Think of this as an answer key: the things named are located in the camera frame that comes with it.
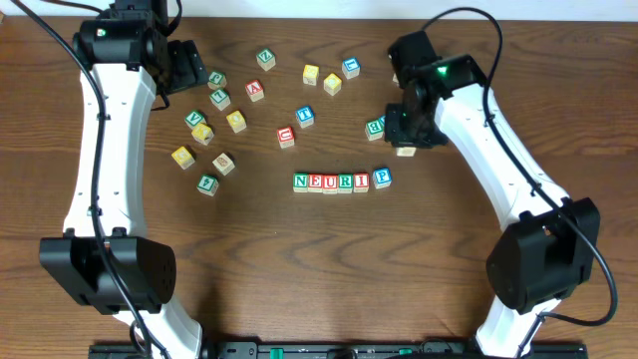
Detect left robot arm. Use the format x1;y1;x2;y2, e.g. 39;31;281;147
39;0;207;358

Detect green letter B block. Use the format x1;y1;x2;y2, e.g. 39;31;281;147
365;120;385;141

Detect red letter A block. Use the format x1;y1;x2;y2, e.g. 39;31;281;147
245;80;265;102

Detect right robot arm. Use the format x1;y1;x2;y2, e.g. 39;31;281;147
385;31;600;358

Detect red letter E block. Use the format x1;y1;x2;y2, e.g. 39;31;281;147
308;174;323;193

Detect blue letter T block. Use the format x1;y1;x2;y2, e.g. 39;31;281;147
295;106;315;129

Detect blue letter P block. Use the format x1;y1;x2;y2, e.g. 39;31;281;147
373;168;393;189

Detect yellow block with animal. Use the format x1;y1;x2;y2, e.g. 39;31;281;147
323;73;343;96

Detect green letter Z block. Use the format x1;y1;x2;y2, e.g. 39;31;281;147
256;48;276;71

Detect green letter V block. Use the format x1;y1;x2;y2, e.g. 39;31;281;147
184;111;206;130

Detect yellow letter G block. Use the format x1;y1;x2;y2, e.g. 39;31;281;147
171;146;195;170

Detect yellow letter S block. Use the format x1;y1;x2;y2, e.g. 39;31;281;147
396;147;417;158

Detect green letter N block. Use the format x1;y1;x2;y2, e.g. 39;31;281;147
293;173;309;192

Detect yellow letter K block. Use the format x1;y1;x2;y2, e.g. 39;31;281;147
191;123;214;146

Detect yellow letter O block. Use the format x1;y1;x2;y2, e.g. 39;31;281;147
226;110;247;134

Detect yellow block back row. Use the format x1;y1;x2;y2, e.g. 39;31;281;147
302;64;319;86

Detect green letter R block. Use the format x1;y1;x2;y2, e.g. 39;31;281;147
338;174;354;193

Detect red letter I block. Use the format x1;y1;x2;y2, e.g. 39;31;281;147
353;173;370;193

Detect pineapple B wooden block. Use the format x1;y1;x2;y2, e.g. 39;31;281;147
212;153;235;176

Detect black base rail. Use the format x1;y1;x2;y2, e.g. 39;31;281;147
87;339;589;359

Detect red letter U block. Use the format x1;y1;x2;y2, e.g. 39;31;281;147
276;127;295;149

